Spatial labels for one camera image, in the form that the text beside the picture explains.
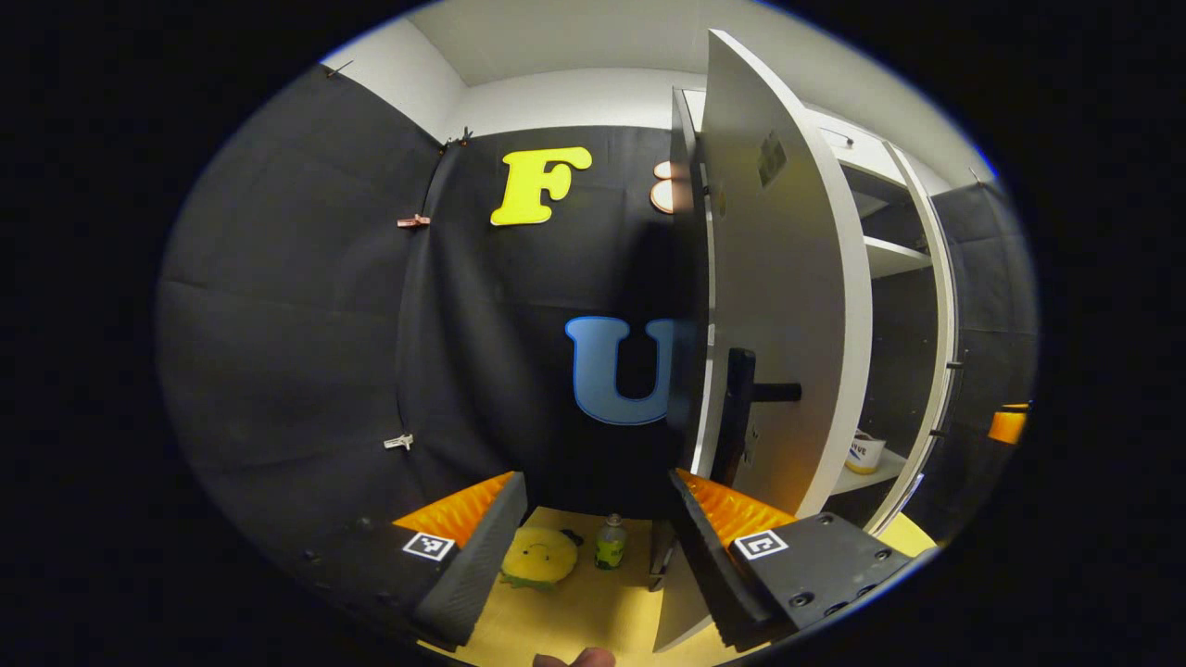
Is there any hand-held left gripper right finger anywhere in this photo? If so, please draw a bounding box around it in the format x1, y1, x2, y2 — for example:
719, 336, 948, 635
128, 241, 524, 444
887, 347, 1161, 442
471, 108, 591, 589
667, 468, 939, 652

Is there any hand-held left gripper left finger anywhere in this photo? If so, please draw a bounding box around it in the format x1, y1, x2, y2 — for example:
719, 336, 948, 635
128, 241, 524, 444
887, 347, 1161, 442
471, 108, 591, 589
296, 471, 529, 649

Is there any white canvas shoe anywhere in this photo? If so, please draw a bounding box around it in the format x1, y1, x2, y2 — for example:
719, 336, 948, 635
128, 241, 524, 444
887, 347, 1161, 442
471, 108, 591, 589
845, 431, 888, 475

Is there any white cabinet door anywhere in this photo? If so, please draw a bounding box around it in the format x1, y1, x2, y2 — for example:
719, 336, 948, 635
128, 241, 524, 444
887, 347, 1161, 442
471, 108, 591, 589
880, 139, 971, 538
653, 28, 874, 654

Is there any white shoe cabinet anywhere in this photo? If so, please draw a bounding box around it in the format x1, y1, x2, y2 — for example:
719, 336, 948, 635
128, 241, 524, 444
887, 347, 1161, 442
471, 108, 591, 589
653, 28, 971, 654

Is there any white cabinet drawer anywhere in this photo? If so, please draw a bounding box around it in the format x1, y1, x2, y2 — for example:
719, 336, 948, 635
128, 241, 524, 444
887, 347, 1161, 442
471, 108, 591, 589
801, 107, 914, 186

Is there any yellow plush toy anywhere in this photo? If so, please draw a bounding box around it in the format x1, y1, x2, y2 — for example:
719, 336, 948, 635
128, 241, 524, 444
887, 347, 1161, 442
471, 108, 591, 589
498, 525, 583, 592

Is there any small green label bottle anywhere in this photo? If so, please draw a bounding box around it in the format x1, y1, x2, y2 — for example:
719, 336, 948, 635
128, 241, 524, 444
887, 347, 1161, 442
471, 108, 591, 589
595, 512, 629, 572

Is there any black backdrop cloth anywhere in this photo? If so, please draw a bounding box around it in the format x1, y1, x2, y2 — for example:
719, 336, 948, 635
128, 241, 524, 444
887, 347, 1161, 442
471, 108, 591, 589
158, 65, 705, 557
927, 181, 1041, 543

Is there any black door handle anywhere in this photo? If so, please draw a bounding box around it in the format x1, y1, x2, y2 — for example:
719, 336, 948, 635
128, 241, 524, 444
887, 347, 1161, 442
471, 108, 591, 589
929, 355, 971, 438
712, 347, 803, 487

